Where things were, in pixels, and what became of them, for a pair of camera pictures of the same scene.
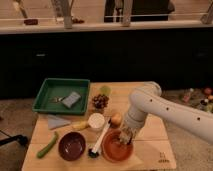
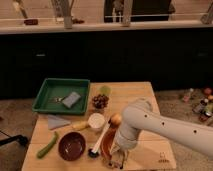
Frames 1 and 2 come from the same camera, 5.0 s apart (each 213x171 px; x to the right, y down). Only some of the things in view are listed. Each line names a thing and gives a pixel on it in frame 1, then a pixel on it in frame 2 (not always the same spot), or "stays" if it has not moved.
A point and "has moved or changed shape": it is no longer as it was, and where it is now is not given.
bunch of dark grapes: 100,101 stays
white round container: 96,121 stays
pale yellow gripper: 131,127 -> 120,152
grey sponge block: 71,99 stays
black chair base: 22,139 stays
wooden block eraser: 124,138 has moved or changed shape
